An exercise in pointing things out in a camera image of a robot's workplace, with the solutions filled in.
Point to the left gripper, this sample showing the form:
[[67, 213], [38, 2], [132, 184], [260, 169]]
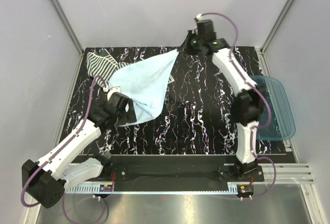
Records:
[[129, 116]]

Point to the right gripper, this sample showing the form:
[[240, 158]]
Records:
[[185, 46]]

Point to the light blue towel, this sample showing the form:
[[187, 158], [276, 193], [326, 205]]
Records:
[[145, 82]]

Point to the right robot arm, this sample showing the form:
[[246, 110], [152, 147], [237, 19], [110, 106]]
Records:
[[248, 103]]

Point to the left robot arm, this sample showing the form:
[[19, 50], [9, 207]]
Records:
[[51, 176]]

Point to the green white striped towel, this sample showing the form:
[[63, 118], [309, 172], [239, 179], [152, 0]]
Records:
[[103, 65]]

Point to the blue transparent plastic bin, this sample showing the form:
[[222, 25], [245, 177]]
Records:
[[282, 125]]

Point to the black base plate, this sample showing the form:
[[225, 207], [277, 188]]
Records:
[[152, 173]]

